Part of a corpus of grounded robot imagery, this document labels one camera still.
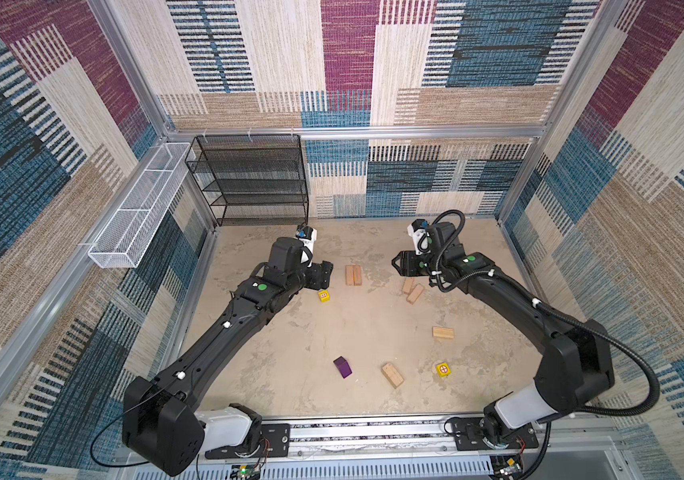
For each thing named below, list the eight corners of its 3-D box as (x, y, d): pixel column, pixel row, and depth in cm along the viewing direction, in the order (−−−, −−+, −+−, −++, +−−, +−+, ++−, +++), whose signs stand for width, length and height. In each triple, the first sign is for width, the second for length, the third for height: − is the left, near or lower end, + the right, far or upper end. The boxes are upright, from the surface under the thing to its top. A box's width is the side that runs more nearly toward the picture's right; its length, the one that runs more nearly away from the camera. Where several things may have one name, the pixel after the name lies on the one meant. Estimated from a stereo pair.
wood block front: (394, 389, 83) (396, 386, 81) (380, 370, 86) (381, 367, 84) (403, 382, 84) (404, 378, 82) (388, 364, 87) (389, 360, 85)
